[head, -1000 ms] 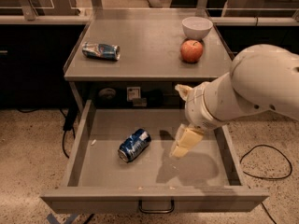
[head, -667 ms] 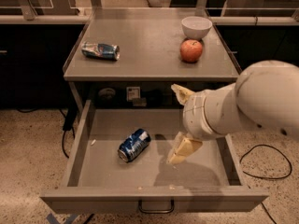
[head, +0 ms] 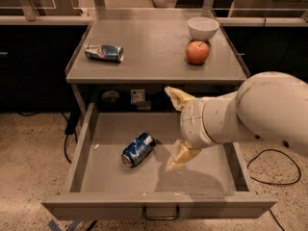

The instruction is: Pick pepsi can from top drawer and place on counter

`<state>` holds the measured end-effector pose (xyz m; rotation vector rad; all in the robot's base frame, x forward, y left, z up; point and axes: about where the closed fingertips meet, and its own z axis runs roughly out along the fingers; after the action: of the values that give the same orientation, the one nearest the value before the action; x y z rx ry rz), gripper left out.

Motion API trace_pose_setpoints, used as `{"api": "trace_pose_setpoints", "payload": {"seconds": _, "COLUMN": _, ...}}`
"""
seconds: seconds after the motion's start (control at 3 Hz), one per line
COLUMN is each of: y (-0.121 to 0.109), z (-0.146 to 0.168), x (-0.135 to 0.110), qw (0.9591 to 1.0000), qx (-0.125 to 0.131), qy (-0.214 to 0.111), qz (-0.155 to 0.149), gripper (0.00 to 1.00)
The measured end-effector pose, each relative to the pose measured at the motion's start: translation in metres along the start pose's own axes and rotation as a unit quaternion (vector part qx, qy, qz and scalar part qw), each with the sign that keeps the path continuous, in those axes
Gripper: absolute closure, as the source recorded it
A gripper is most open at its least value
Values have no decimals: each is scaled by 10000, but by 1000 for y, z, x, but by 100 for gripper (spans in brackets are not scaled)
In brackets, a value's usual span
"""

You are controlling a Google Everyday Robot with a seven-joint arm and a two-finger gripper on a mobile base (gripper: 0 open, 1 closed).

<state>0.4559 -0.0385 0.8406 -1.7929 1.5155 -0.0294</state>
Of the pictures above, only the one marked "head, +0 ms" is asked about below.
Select grey cabinet counter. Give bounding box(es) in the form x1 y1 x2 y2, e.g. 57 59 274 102
66 9 249 111

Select white bowl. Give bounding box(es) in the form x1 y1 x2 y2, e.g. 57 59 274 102
188 16 219 41

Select grey open drawer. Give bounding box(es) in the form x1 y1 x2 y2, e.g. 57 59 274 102
42 104 276 220

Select black cable right floor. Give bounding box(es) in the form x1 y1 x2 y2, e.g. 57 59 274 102
246 148 302 231

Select blue pepsi can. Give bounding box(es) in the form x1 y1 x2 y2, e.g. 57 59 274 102
121 133 156 167

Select crushed blue can on counter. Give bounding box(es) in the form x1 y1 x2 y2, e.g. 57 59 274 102
85 43 124 63

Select blue tape on floor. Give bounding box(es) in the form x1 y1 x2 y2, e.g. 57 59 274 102
47 220 81 231

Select black cable left floor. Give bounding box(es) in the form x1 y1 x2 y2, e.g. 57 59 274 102
16 111 80 165

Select white label tag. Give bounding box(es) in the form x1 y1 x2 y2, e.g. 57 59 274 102
131 90 145 105

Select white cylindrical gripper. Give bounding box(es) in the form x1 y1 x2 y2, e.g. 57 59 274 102
165 87 217 171

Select black cable floor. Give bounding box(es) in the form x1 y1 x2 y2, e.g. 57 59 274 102
16 111 80 165
246 148 302 231

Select metal drawer handle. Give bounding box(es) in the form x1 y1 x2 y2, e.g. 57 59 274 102
142 206 180 220

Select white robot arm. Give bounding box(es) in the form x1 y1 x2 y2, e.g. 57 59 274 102
165 72 308 171

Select red apple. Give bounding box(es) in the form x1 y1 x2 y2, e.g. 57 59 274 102
186 41 210 64

